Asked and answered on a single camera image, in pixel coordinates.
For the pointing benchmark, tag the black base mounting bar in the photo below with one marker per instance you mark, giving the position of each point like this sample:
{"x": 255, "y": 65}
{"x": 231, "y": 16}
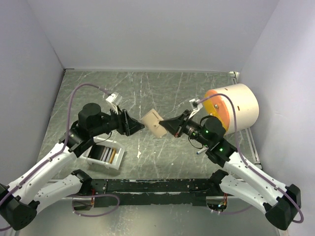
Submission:
{"x": 145, "y": 192}

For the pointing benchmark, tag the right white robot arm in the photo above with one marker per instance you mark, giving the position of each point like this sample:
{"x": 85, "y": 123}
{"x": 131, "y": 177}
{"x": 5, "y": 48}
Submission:
{"x": 238, "y": 176}

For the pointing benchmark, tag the large cream cylinder drum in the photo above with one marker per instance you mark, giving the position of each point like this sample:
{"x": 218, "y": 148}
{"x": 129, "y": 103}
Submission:
{"x": 235, "y": 106}

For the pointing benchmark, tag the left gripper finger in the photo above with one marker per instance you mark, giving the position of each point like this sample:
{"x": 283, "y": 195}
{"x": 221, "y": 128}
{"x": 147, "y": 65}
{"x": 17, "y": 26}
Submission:
{"x": 128, "y": 120}
{"x": 133, "y": 127}

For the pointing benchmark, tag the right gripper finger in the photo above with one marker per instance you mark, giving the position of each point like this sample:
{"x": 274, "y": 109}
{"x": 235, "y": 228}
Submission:
{"x": 172, "y": 128}
{"x": 179, "y": 120}

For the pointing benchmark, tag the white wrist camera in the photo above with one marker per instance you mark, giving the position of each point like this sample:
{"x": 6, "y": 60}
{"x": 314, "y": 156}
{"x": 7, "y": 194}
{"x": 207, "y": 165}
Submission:
{"x": 113, "y": 101}
{"x": 196, "y": 105}

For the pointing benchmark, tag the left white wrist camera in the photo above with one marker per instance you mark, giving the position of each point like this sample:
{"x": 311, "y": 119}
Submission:
{"x": 113, "y": 101}

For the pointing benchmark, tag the cards stack in tray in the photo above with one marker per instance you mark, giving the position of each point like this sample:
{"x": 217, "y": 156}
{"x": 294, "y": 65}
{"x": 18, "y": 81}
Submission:
{"x": 105, "y": 154}

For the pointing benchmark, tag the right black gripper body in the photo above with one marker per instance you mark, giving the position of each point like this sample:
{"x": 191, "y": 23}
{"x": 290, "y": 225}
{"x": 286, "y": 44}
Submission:
{"x": 188, "y": 126}

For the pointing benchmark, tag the beige card holder wallet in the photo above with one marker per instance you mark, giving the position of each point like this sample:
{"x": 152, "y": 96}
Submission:
{"x": 151, "y": 121}

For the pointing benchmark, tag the blue white marker pen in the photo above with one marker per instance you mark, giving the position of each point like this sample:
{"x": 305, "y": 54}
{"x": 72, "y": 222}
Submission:
{"x": 202, "y": 150}

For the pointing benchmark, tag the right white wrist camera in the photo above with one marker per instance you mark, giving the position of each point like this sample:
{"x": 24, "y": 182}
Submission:
{"x": 196, "y": 105}

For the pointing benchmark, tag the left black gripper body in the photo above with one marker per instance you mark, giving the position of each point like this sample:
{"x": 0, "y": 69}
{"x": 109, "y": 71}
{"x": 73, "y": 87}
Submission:
{"x": 113, "y": 121}

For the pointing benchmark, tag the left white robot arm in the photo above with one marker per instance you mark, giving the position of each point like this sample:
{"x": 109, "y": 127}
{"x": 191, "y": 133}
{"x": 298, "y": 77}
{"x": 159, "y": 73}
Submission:
{"x": 25, "y": 197}

